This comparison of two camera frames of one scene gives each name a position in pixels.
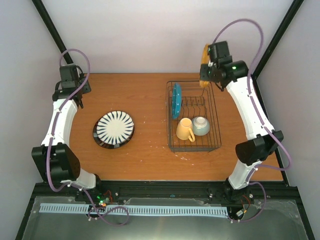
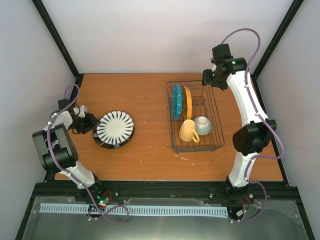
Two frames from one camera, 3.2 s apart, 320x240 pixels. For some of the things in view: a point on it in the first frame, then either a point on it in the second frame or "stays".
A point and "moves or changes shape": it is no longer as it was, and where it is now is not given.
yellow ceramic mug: [184, 131] moves or changes shape
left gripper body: [86, 88] to [82, 125]
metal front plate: [280, 220] stays
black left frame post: [43, 13] stays
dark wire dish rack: [193, 124] stays
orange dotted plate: [204, 60] to [187, 103]
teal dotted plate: [176, 101] stays
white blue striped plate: [115, 127] stays
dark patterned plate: [106, 145] stays
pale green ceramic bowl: [201, 125] moves or changes shape
